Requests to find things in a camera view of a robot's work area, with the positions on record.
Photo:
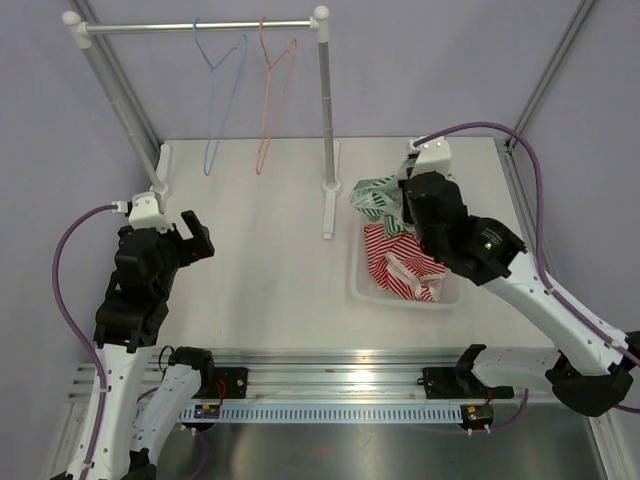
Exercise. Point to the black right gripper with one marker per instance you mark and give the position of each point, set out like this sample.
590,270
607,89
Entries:
406,208

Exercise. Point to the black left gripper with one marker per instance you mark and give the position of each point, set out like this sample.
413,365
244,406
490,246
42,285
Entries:
200,245

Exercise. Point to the red striped tank top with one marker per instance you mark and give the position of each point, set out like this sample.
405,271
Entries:
398,266

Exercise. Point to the green striped tank top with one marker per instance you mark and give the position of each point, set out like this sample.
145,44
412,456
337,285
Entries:
380,201

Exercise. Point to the blue wire hanger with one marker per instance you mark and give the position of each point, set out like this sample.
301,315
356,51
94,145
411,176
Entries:
225,77

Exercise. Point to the pink wire hanger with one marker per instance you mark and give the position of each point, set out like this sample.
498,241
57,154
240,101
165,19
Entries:
273,106

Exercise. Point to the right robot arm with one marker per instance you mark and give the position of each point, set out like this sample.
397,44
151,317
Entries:
588,368

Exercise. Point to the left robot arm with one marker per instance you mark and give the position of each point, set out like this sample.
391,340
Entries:
118,441

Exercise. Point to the white and silver clothes rack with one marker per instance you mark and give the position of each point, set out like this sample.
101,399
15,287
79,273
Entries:
89,37

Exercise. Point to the white plastic basket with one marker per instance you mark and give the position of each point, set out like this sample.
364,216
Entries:
364,288

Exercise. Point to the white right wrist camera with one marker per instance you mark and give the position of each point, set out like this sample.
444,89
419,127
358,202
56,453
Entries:
432,156

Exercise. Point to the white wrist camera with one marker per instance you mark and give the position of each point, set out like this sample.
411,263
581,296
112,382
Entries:
147,212
432,156

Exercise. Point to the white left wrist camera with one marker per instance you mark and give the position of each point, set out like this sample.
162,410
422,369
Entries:
147,212

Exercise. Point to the white slotted cable duct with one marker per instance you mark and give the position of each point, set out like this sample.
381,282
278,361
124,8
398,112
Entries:
324,414

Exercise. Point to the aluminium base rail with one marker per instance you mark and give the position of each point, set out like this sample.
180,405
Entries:
334,376

